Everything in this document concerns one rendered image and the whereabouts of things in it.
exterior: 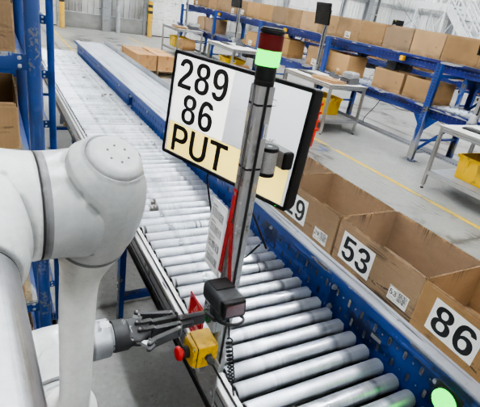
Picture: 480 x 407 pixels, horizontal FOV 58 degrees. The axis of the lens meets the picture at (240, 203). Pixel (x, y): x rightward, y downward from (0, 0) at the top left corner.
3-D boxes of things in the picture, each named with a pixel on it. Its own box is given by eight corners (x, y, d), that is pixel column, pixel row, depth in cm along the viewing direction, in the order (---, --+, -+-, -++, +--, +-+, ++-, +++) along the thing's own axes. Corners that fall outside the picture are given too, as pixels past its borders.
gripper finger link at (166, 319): (134, 337, 105) (132, 333, 106) (177, 326, 111) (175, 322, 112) (135, 324, 103) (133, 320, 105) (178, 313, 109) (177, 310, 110)
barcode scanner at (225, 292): (220, 341, 99) (223, 301, 96) (199, 314, 109) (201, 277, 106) (245, 335, 102) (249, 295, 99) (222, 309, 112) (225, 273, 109)
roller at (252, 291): (178, 296, 149) (183, 309, 146) (301, 273, 174) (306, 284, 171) (175, 303, 152) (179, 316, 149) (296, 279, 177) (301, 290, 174)
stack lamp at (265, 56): (250, 61, 89) (255, 31, 87) (271, 64, 92) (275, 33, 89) (263, 66, 85) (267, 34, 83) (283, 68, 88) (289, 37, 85)
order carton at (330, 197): (275, 209, 196) (282, 174, 188) (326, 204, 209) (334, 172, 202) (328, 255, 165) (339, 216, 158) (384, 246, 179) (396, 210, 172)
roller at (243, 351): (215, 366, 126) (210, 371, 129) (349, 328, 151) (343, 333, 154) (209, 350, 128) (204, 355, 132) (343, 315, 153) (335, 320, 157)
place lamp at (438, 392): (427, 401, 121) (435, 383, 118) (429, 400, 122) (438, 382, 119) (447, 422, 116) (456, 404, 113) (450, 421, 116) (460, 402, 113)
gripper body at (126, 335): (115, 337, 96) (156, 328, 101) (107, 312, 103) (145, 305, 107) (114, 362, 100) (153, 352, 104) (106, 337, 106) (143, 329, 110)
